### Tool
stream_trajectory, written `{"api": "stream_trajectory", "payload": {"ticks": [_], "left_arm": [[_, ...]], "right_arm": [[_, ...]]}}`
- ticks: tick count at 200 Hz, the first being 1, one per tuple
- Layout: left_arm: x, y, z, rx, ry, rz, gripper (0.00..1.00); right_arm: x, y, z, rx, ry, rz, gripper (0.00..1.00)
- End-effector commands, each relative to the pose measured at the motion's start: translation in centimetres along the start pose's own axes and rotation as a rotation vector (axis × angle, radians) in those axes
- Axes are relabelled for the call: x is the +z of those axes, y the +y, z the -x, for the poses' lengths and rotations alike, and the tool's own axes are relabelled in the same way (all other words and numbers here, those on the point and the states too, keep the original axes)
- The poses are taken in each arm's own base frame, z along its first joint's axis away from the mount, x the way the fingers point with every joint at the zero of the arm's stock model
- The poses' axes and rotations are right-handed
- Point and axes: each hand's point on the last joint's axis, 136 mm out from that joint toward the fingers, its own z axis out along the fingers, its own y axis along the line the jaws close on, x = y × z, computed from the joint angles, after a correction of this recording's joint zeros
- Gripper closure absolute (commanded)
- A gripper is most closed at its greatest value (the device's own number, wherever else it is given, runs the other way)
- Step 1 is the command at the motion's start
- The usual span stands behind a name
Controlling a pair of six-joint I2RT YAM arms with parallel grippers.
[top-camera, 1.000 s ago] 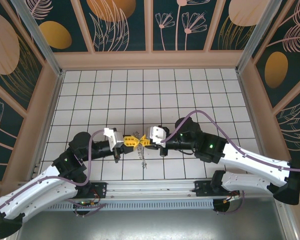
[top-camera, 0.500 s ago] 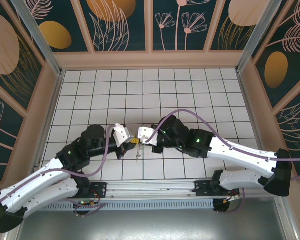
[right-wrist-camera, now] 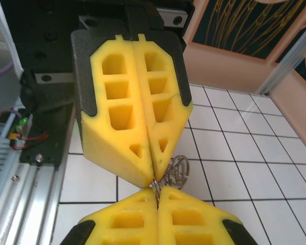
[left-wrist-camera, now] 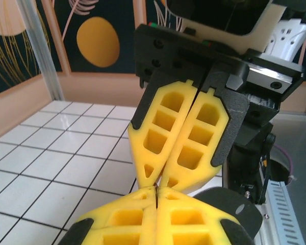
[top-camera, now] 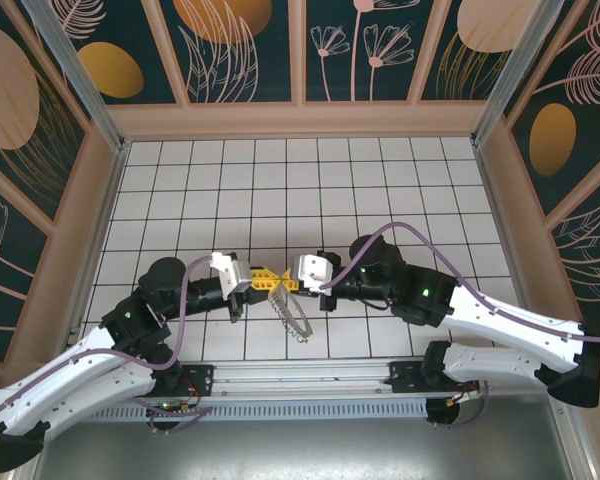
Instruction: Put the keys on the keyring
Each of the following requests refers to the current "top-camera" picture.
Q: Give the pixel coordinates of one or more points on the large silver keyring with rings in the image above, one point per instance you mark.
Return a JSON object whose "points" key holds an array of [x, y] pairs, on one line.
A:
{"points": [[302, 320]]}

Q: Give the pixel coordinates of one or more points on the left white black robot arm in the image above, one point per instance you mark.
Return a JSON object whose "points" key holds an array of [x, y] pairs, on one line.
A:
{"points": [[55, 390]]}

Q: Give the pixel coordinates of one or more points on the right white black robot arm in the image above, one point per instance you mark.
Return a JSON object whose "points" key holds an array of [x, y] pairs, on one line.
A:
{"points": [[505, 325]]}

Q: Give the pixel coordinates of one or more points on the aluminium frame post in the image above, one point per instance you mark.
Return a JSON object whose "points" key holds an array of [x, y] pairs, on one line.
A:
{"points": [[505, 80], [80, 80]]}

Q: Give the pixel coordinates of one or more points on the aluminium side rail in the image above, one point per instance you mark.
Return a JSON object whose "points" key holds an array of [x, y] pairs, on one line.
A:
{"points": [[105, 210], [494, 200]]}

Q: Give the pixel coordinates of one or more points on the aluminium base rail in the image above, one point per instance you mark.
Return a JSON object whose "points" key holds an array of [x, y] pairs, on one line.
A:
{"points": [[300, 380]]}

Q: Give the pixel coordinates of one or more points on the grey metal sheet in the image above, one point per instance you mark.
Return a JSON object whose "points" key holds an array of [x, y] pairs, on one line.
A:
{"points": [[300, 450]]}

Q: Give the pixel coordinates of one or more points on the wide black mount plate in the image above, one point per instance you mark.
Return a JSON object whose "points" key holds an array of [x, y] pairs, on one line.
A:
{"points": [[405, 375]]}

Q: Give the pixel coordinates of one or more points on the small black mount plate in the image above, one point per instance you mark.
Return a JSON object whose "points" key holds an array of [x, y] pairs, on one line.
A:
{"points": [[205, 372]]}

